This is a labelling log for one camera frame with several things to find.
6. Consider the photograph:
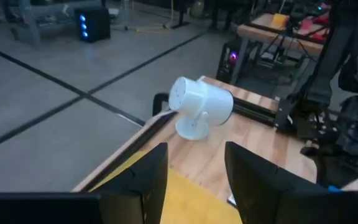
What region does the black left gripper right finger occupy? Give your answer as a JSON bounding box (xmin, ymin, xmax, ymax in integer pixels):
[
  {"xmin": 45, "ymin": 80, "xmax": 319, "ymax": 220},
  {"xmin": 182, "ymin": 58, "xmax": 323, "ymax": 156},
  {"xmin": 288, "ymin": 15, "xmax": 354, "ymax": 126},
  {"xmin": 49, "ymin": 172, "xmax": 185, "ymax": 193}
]
[{"xmin": 224, "ymin": 141, "xmax": 338, "ymax": 224}]

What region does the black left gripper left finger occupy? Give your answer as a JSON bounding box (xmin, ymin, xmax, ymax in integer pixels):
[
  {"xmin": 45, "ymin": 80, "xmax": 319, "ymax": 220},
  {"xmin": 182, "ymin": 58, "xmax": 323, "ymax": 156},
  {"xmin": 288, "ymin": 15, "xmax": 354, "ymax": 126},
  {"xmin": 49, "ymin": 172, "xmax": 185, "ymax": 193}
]
[{"xmin": 99, "ymin": 142, "xmax": 169, "ymax": 224}]

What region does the yellow transparent plastic tray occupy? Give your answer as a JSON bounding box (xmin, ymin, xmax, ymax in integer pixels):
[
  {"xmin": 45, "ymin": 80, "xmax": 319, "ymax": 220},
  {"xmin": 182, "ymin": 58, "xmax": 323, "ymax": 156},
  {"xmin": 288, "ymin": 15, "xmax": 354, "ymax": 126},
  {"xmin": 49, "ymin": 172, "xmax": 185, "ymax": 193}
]
[{"xmin": 90, "ymin": 149, "xmax": 244, "ymax": 224}]

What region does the black table clamp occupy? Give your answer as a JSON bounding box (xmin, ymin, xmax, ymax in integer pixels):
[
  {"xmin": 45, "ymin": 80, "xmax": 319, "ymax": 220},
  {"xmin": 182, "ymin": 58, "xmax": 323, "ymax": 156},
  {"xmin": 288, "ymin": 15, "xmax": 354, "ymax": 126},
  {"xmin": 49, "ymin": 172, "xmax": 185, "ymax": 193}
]
[{"xmin": 152, "ymin": 92, "xmax": 171, "ymax": 116}]

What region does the black computer with purple light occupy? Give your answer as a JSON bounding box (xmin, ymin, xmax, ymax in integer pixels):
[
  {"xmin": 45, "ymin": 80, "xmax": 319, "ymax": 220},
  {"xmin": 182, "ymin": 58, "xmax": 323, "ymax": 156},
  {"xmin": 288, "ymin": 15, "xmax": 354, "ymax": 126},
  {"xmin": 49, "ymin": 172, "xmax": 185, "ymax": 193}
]
[{"xmin": 216, "ymin": 39, "xmax": 242, "ymax": 84}]

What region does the black tripod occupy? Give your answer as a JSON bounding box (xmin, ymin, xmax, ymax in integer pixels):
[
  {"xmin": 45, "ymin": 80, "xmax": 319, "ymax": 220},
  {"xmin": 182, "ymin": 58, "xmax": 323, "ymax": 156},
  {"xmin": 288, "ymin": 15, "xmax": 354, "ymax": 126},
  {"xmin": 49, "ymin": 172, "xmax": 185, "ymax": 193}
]
[{"xmin": 261, "ymin": 18, "xmax": 318, "ymax": 63}]

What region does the wooden work table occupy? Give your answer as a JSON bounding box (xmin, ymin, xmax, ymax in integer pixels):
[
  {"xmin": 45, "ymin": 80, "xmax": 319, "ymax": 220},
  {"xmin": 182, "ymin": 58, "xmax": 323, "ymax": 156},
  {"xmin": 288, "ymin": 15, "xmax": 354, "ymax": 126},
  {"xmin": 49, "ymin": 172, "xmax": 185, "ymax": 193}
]
[{"xmin": 237, "ymin": 12, "xmax": 331, "ymax": 85}]

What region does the small yellow container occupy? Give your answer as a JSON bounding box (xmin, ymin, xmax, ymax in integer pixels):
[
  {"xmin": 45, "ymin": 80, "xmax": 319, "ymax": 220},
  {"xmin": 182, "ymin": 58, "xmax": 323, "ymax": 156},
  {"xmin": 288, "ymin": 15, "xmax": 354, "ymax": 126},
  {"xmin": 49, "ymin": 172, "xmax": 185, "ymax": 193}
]
[{"xmin": 272, "ymin": 13, "xmax": 289, "ymax": 28}]

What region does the red item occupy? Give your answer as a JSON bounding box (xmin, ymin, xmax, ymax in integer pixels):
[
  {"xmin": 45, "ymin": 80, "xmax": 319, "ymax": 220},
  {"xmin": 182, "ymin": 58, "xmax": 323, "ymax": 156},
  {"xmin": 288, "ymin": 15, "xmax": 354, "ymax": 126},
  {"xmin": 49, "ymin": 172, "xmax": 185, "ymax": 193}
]
[{"xmin": 300, "ymin": 17, "xmax": 329, "ymax": 41}]

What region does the black computer with blue lights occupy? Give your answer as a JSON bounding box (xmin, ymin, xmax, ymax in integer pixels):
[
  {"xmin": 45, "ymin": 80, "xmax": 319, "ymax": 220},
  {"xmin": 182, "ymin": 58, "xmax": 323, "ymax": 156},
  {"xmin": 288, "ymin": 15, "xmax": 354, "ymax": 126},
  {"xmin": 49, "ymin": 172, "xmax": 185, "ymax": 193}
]
[{"xmin": 74, "ymin": 6, "xmax": 111, "ymax": 44}]

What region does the grey metal bench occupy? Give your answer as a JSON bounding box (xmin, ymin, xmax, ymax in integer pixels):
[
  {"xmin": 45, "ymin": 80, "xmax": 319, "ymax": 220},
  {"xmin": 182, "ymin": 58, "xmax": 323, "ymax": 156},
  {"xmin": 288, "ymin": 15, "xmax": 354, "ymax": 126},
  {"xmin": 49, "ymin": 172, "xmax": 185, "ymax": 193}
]
[{"xmin": 0, "ymin": 0, "xmax": 105, "ymax": 47}]

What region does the yellow floor cable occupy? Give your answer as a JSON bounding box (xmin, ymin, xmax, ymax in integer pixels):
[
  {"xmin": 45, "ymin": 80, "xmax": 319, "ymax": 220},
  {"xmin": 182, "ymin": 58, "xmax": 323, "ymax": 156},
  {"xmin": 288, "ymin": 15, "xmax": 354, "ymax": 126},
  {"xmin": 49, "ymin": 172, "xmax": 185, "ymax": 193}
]
[{"xmin": 126, "ymin": 0, "xmax": 180, "ymax": 34}]

